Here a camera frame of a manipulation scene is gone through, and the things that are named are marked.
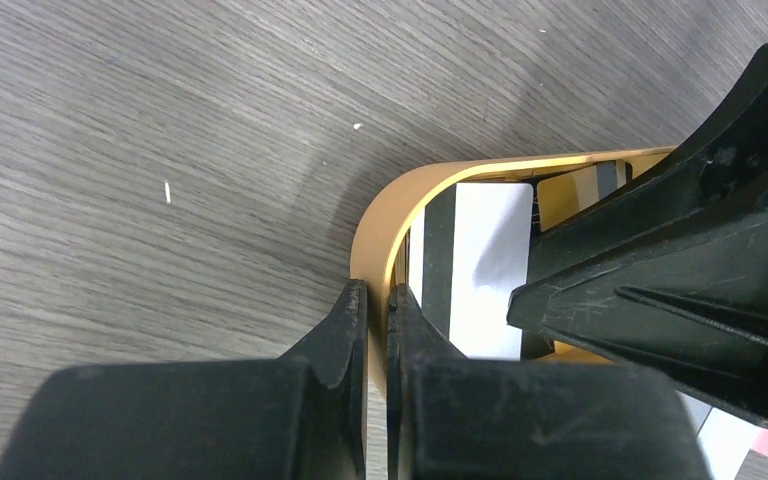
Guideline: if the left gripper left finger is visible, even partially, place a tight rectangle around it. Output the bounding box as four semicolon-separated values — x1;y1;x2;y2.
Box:
0;280;368;479

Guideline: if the yellow oval card tray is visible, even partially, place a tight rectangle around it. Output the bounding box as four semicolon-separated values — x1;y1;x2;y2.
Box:
349;146;674;395

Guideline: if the brown leather card holder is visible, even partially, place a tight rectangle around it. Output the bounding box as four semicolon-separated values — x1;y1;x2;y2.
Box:
679;393;768;480

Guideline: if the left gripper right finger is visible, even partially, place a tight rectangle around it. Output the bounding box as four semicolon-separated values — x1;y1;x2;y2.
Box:
386;284;709;479

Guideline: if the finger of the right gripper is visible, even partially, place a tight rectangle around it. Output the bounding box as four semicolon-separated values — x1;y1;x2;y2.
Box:
507;43;768;428

